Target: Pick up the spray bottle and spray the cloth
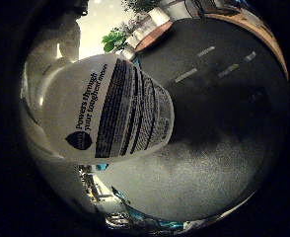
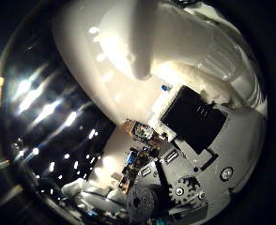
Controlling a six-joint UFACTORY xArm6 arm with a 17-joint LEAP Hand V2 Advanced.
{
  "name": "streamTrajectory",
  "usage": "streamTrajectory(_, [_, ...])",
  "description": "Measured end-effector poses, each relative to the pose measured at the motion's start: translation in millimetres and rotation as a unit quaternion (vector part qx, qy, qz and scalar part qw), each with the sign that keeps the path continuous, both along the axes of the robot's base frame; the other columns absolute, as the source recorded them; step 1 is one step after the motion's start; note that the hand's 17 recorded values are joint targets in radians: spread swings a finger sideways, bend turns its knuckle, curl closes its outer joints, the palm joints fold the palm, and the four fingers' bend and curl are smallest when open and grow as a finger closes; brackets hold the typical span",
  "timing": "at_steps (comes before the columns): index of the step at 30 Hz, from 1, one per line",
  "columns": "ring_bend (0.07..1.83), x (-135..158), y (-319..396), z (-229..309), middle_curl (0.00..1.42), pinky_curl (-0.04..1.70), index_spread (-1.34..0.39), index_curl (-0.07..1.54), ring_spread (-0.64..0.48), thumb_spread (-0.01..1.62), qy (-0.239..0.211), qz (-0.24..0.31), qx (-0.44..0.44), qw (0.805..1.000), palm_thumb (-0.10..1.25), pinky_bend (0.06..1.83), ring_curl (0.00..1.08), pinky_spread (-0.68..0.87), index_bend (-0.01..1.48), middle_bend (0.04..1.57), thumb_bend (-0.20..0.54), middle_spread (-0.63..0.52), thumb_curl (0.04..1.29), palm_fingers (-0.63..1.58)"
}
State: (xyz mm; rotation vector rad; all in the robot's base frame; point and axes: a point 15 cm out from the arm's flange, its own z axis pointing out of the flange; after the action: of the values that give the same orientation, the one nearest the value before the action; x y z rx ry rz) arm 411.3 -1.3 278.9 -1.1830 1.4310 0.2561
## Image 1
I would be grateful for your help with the white box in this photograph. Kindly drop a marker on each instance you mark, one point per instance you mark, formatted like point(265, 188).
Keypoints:
point(159, 16)

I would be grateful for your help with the light wooden desk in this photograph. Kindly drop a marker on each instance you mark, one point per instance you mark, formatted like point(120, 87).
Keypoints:
point(266, 36)

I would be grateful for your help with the green potted plant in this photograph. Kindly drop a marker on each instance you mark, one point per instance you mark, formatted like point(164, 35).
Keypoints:
point(114, 40)

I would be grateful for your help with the white spray bottle with label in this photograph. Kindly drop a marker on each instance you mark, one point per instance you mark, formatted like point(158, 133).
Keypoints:
point(118, 108)

